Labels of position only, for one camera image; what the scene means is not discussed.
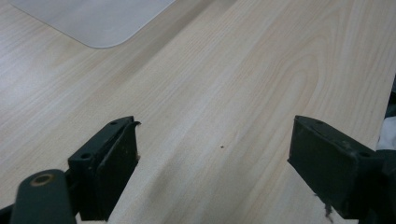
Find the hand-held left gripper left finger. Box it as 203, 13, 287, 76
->
67, 116, 142, 222

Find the grey mat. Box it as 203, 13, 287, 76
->
8, 0, 177, 49

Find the white cloth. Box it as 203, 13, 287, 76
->
375, 117, 396, 151

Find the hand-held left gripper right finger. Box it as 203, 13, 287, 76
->
287, 115, 387, 220

